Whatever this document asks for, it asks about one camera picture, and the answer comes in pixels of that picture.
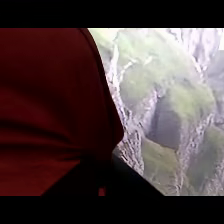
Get red garment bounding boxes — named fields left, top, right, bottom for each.
left=0, top=27, right=125, bottom=197

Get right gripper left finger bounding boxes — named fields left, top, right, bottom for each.
left=42, top=159, right=108, bottom=197

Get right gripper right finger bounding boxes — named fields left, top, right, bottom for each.
left=105, top=153, right=165, bottom=197

